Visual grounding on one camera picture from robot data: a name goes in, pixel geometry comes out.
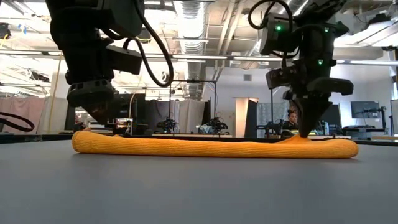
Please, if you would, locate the black computer monitor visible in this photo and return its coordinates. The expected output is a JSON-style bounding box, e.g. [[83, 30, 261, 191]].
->
[[350, 101, 381, 119]]

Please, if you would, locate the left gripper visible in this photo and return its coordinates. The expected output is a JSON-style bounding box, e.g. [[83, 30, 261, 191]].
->
[[64, 38, 116, 126]]

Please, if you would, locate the orange microfibre towel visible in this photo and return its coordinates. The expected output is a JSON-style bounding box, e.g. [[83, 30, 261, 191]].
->
[[72, 130, 359, 160]]

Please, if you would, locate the grey-blue table mat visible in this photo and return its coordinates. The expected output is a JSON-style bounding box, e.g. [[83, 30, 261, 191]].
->
[[0, 139, 398, 224]]

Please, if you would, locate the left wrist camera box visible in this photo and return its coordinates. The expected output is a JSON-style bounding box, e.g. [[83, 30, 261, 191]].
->
[[106, 45, 143, 76]]

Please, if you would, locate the corrugated silver ceiling duct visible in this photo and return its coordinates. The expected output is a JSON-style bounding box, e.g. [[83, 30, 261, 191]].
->
[[172, 0, 208, 101]]

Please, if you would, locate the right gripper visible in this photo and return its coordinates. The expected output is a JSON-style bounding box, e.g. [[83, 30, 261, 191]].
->
[[282, 57, 354, 138]]

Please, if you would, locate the white curtain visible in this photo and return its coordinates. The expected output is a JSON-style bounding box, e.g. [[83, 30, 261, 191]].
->
[[170, 98, 207, 135]]

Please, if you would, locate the black camera cable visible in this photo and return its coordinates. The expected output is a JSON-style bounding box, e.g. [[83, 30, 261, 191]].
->
[[123, 0, 175, 88]]

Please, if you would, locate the thick black cable loop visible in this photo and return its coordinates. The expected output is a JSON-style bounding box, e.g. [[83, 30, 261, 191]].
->
[[0, 111, 36, 133]]

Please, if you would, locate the long overhead light bar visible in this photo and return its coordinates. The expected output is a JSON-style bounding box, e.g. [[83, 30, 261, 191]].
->
[[0, 49, 398, 67]]

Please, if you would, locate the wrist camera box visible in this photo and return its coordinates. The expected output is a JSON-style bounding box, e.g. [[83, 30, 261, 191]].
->
[[265, 67, 295, 90], [106, 45, 143, 76]]

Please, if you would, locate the black station frame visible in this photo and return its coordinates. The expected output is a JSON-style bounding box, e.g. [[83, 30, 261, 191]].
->
[[269, 88, 275, 133], [169, 79, 218, 135]]

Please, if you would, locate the white pillar cabinet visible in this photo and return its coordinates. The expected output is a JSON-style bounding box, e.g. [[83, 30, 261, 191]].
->
[[234, 97, 259, 139]]

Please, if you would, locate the person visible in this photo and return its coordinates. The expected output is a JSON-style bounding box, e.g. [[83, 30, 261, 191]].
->
[[284, 108, 300, 132]]

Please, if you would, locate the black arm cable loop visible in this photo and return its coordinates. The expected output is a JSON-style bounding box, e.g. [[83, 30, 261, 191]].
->
[[248, 0, 295, 32]]

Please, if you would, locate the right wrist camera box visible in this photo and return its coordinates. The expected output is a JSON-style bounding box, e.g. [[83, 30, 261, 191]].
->
[[265, 67, 295, 90]]

